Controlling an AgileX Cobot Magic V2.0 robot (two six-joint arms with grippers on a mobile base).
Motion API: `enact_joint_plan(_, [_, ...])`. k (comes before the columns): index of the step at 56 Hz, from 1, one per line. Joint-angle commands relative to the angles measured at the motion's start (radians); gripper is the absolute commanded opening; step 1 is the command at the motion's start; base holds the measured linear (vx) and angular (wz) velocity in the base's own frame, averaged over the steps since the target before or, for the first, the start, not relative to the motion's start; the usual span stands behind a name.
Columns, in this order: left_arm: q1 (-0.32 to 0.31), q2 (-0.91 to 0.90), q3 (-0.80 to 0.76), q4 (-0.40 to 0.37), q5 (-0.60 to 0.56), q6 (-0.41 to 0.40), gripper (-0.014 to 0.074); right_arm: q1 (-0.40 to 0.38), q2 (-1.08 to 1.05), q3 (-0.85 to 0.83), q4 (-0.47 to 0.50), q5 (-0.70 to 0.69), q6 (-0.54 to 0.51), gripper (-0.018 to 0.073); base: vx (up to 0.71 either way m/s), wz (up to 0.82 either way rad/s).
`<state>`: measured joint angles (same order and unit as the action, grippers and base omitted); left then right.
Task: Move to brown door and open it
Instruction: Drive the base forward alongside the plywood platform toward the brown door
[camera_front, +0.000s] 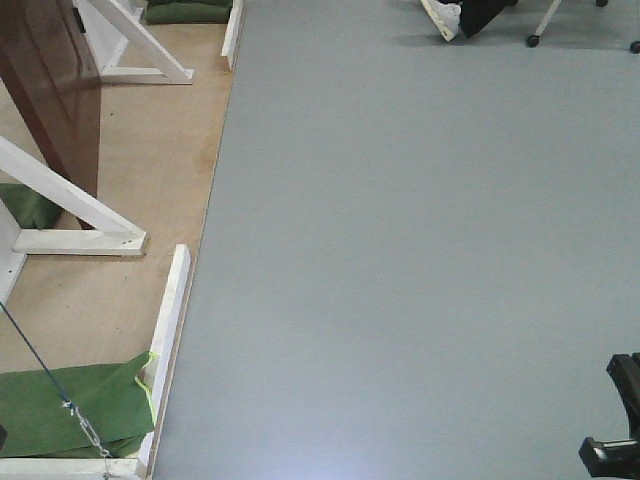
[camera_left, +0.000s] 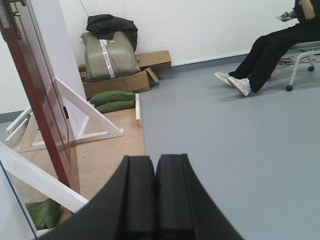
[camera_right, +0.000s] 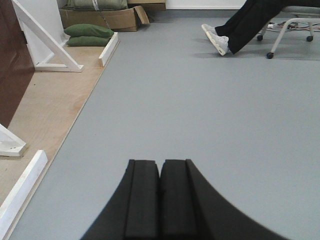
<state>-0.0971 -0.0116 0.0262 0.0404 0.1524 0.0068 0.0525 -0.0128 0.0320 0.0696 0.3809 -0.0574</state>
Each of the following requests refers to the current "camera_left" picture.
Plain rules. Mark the green sandbag near door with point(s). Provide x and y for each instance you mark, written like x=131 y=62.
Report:
x=44 y=214

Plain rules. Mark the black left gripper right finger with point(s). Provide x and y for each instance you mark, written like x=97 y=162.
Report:
x=184 y=209

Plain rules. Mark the open flat cardboard box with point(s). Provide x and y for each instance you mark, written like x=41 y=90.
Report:
x=136 y=83

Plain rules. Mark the long cardboard box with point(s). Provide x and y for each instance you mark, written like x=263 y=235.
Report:
x=157 y=60

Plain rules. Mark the lower green sandbag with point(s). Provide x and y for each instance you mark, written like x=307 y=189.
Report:
x=115 y=106

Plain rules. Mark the brown wooden door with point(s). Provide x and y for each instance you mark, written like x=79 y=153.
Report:
x=36 y=74

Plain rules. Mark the white far brace frame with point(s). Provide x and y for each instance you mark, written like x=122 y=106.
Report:
x=21 y=127

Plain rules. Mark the white wooden brace frame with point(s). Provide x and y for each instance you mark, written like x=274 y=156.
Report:
x=81 y=113

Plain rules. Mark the olive woven sack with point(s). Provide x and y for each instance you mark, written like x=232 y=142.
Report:
x=108 y=59

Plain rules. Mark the white wooden edge batten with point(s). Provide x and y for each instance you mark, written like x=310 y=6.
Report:
x=138 y=115

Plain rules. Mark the plywood base board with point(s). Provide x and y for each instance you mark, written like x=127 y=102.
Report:
x=97 y=160

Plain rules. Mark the upper green sandbag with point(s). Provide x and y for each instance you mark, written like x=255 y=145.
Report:
x=112 y=96

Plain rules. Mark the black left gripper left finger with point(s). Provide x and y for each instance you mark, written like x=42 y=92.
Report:
x=124 y=209

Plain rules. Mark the white near brace beam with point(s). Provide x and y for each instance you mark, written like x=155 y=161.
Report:
x=40 y=180

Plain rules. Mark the black jacket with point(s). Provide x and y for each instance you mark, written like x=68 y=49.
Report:
x=104 y=26

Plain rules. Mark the seated person in black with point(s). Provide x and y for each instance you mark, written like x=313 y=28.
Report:
x=267 y=50

